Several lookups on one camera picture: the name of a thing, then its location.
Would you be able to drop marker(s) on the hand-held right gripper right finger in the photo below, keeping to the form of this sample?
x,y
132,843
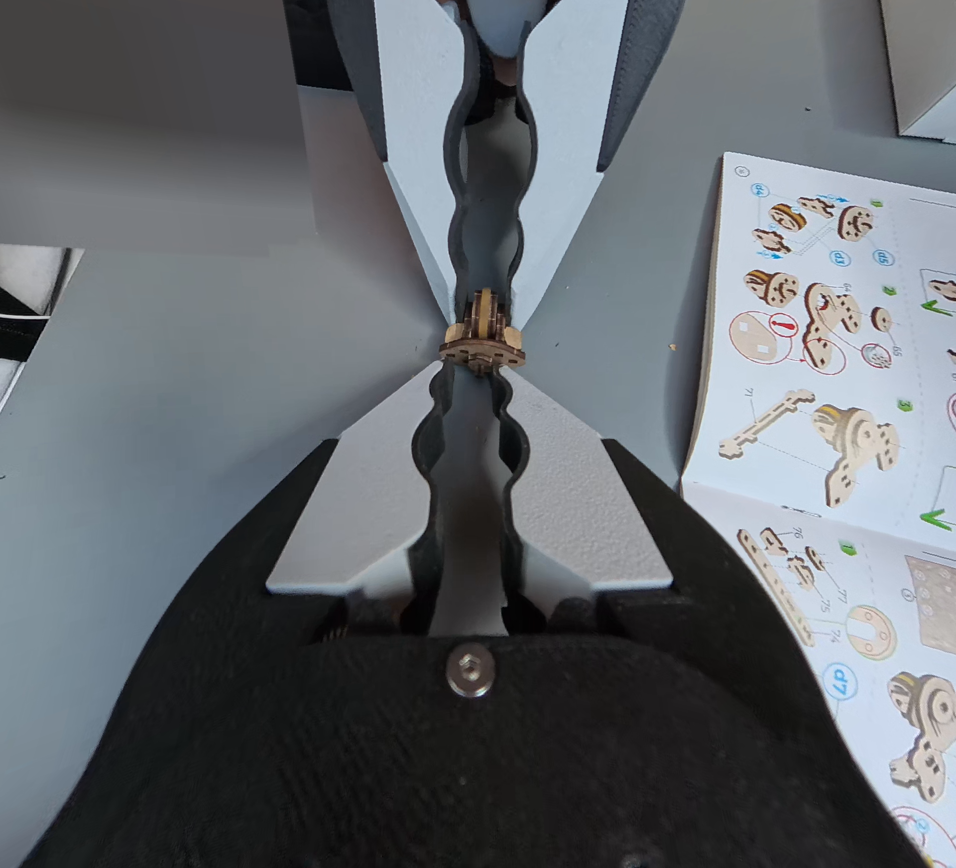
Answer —
x,y
582,509

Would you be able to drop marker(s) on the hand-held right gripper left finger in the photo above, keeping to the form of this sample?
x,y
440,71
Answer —
x,y
351,509

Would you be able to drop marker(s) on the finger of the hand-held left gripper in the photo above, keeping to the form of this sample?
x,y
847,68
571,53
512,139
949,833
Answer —
x,y
575,98
411,98

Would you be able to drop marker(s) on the small wooden puzzle assembly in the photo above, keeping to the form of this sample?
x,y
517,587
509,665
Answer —
x,y
482,349

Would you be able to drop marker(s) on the grey desk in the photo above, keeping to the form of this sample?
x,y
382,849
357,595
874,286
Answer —
x,y
187,397

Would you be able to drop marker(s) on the black padded armrest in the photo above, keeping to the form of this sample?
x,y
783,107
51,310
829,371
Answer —
x,y
310,1

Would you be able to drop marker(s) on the puzzle instruction booklet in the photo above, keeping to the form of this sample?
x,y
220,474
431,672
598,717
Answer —
x,y
784,435

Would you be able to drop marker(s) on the white box of rubber rings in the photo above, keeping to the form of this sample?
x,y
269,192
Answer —
x,y
919,24

